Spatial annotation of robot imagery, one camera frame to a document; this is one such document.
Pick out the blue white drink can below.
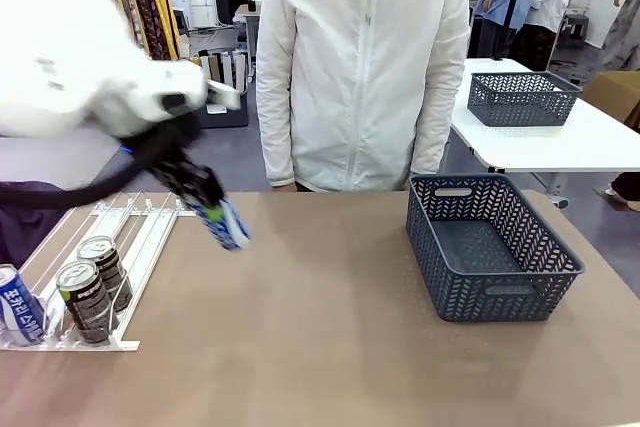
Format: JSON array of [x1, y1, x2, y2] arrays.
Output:
[[193, 196, 252, 253], [0, 263, 47, 348]]

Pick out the black drink can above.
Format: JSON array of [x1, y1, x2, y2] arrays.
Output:
[[54, 259, 120, 347], [76, 235, 134, 313]]

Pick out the small grey plastic basket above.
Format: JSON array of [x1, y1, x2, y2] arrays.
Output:
[[466, 71, 584, 128]]

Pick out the white box appliance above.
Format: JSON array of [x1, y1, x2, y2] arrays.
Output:
[[167, 0, 192, 31]]

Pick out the large grey plastic basket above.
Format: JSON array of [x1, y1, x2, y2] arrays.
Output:
[[404, 172, 586, 323]]

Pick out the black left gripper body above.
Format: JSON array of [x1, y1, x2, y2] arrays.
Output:
[[147, 144, 225, 209]]

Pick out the background equipment cart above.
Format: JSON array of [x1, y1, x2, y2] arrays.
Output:
[[233, 2, 262, 66]]

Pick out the brown patterned hanging garment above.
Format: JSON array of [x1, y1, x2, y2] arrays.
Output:
[[118, 0, 171, 61]]

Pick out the person's right forearm white sleeve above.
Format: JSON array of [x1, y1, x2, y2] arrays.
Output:
[[255, 71, 297, 188]]

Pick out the white zip jacket torso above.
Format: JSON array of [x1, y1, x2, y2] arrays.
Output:
[[254, 0, 471, 193]]

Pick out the black robot cable hose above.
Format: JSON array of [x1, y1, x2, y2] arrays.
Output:
[[0, 134, 201, 211]]

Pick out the white wire can dispenser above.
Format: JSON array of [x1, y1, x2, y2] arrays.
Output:
[[0, 190, 197, 353]]

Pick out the brown cardboard box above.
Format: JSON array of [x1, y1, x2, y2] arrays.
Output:
[[582, 70, 640, 131]]

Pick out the grey step stool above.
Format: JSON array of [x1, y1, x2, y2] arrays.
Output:
[[560, 6, 590, 42]]

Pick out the yellow hanging garment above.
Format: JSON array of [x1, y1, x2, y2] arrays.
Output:
[[141, 0, 180, 61]]

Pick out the bystander leg and shoe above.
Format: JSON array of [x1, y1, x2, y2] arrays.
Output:
[[592, 171, 640, 213]]

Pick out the white table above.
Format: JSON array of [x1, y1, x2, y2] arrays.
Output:
[[449, 57, 640, 211]]

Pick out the dark grey storage bin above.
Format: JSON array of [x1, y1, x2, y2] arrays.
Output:
[[197, 90, 250, 129]]

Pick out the person's left forearm white sleeve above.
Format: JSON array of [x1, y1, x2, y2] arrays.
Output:
[[409, 71, 470, 176]]

